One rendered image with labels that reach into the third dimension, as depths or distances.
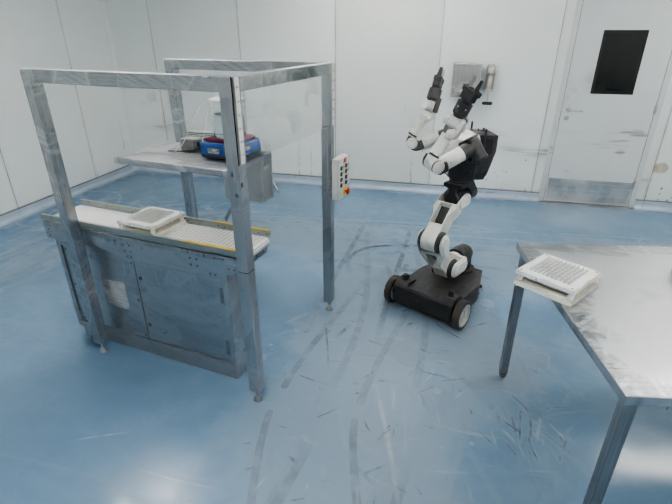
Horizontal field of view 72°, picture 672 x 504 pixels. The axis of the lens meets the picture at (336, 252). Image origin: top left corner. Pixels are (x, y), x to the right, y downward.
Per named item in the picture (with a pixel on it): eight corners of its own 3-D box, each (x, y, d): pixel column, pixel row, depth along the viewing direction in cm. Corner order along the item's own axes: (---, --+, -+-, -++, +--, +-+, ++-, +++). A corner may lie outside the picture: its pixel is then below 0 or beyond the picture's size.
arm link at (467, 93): (474, 94, 241) (463, 115, 248) (486, 95, 246) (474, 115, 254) (459, 82, 248) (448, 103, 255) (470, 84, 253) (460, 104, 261)
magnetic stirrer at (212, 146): (263, 152, 223) (261, 133, 219) (238, 162, 205) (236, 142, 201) (227, 148, 230) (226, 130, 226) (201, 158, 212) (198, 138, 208)
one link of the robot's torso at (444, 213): (419, 251, 310) (449, 195, 322) (442, 258, 300) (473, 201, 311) (412, 239, 298) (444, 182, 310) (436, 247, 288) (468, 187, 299)
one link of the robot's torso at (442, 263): (439, 259, 341) (422, 223, 305) (464, 267, 329) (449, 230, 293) (429, 276, 337) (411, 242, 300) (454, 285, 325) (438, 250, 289)
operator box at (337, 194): (349, 193, 303) (349, 154, 291) (339, 201, 288) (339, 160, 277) (340, 192, 305) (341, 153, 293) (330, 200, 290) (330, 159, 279)
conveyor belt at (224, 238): (270, 246, 242) (269, 237, 240) (243, 266, 221) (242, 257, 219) (80, 212, 288) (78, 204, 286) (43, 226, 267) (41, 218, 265)
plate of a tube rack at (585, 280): (601, 276, 191) (602, 272, 190) (573, 296, 176) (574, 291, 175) (544, 256, 208) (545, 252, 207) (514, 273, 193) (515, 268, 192)
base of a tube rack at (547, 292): (598, 287, 193) (599, 282, 192) (570, 307, 179) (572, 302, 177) (542, 266, 210) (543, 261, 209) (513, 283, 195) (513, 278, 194)
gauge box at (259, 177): (274, 196, 235) (271, 157, 226) (263, 202, 226) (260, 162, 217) (237, 191, 242) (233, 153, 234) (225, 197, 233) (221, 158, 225)
